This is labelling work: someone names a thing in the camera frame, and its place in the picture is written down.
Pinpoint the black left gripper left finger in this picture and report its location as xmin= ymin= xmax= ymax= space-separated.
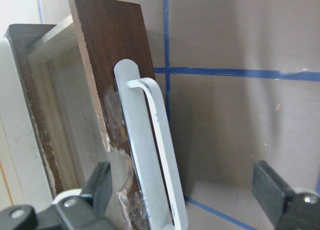
xmin=35 ymin=162 xmax=116 ymax=230

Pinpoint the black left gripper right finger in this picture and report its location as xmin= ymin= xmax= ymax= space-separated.
xmin=251 ymin=160 xmax=320 ymax=230

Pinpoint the white drawer handle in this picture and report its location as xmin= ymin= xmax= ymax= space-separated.
xmin=114 ymin=59 xmax=189 ymax=230

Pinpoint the dark wooden drawer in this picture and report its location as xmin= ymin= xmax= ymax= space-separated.
xmin=4 ymin=0 xmax=155 ymax=230

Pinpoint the cream cabinet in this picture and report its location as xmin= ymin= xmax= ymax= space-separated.
xmin=0 ymin=37 xmax=53 ymax=212

